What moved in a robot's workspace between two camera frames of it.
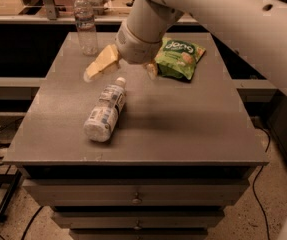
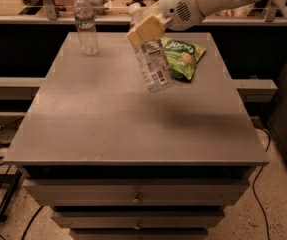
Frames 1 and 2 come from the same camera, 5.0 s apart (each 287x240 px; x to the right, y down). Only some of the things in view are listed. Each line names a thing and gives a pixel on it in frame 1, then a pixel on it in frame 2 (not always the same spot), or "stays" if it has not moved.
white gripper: x=135 y=48 -> x=177 y=11
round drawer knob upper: x=137 y=200 stays
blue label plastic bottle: x=101 y=119 -> x=153 y=56
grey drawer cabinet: x=181 y=154 stays
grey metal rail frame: x=50 y=16 stays
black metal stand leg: x=3 y=208 stays
